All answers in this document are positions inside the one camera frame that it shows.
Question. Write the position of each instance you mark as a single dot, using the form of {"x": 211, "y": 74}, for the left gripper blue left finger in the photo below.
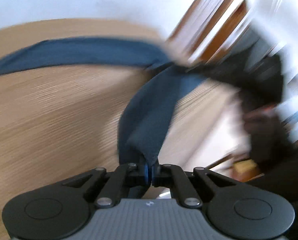
{"x": 130, "y": 180}

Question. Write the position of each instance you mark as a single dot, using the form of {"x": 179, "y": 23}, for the dark blue pants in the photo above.
{"x": 144, "y": 124}

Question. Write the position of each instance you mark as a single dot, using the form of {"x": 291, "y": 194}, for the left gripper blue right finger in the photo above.
{"x": 176, "y": 180}

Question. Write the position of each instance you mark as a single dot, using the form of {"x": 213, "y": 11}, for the person's right hand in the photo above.
{"x": 269, "y": 139}

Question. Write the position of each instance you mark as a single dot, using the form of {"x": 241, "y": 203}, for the wooden door frame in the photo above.
{"x": 208, "y": 29}

